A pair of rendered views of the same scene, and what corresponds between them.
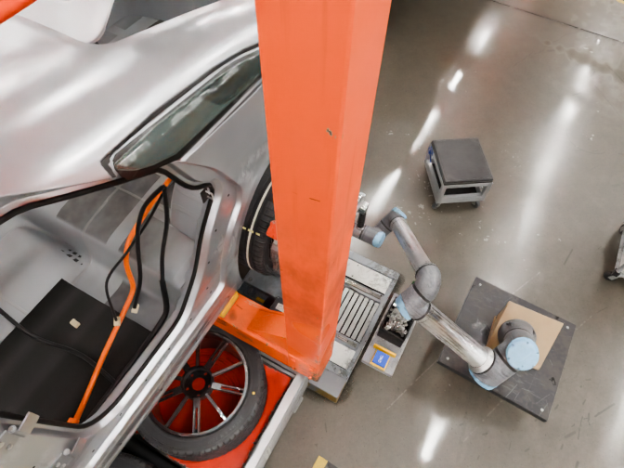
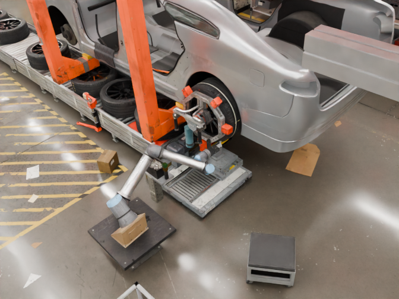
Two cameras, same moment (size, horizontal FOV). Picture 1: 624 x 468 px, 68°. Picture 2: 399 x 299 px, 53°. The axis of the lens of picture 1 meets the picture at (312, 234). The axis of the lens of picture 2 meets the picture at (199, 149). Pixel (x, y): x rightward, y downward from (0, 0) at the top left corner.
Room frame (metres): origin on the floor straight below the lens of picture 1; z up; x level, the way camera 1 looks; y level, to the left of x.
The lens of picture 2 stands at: (2.35, -3.19, 3.30)
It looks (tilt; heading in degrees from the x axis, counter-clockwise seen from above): 40 degrees down; 109
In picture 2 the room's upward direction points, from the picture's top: 4 degrees counter-clockwise
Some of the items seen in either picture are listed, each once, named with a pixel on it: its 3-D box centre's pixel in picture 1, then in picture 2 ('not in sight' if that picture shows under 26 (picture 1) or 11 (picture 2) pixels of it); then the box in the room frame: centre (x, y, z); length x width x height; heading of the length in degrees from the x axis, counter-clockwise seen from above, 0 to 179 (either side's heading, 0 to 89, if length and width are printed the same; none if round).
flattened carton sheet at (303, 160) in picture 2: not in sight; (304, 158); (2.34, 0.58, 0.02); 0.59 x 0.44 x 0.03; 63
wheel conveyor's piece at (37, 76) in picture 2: not in sight; (54, 66); (-1.78, 1.74, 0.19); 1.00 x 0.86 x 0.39; 153
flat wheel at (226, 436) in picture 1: (201, 386); (162, 117); (0.57, 0.54, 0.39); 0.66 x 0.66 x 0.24
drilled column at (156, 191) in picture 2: not in sight; (155, 185); (0.84, -0.43, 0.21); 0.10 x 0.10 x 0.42; 63
